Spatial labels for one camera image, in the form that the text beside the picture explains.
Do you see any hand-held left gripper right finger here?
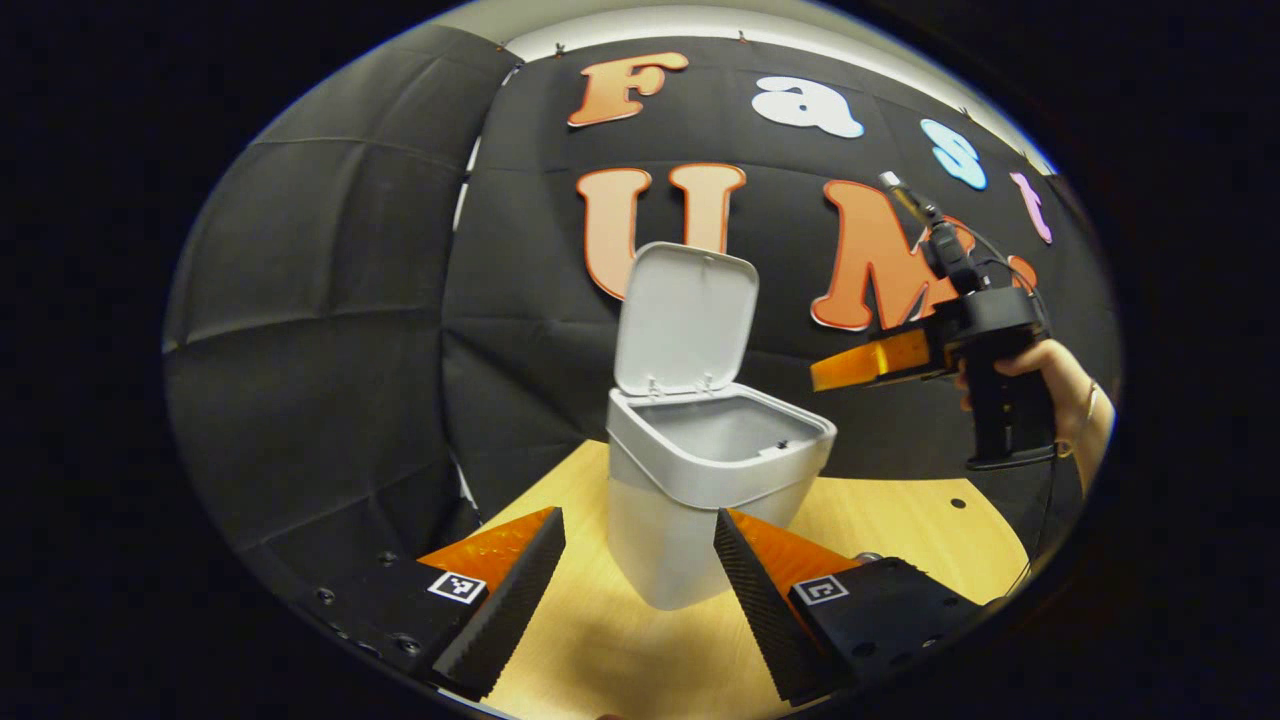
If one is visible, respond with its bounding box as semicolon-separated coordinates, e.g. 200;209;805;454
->
712;507;1009;708

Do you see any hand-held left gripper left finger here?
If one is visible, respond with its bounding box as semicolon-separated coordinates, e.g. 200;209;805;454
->
283;506;568;703

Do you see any white desktop garbage bin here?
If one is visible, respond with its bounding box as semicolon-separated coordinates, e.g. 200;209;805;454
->
605;241;839;613

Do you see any wooden desktop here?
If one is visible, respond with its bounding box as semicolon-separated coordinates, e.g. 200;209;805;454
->
478;440;1031;720

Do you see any black backdrop cloth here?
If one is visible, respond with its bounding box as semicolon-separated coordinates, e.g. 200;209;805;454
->
162;22;1123;601

